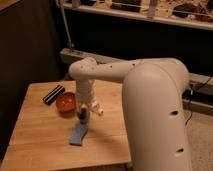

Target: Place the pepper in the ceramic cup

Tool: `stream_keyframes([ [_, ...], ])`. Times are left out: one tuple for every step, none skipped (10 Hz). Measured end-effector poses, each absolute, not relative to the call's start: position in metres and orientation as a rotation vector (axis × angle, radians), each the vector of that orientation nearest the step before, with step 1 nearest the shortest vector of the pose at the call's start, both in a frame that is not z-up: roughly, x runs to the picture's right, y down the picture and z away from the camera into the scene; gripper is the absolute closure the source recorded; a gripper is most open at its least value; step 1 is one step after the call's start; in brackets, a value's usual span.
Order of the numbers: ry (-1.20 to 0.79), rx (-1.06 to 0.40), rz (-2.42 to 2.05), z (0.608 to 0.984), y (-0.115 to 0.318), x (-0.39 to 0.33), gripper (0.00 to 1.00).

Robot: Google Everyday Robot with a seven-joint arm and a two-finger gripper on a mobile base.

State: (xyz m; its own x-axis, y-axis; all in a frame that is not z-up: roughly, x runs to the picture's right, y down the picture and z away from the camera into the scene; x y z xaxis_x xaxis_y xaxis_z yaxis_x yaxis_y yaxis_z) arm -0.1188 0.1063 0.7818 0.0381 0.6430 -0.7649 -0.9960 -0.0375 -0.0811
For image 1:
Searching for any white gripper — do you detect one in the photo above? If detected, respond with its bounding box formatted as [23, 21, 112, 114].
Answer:
[76, 80, 103, 124]

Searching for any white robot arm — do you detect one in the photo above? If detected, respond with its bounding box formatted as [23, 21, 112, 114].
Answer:
[69, 57, 192, 171]

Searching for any blue cloth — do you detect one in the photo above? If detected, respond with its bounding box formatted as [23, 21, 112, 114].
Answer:
[69, 123, 88, 146]

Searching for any wooden table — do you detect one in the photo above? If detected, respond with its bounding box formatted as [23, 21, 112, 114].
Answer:
[0, 81, 130, 171]

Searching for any white shelf rack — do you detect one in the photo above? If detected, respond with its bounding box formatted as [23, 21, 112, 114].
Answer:
[55, 0, 213, 31]

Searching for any black cable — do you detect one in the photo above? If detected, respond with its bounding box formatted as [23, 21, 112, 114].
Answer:
[184, 76, 213, 127]

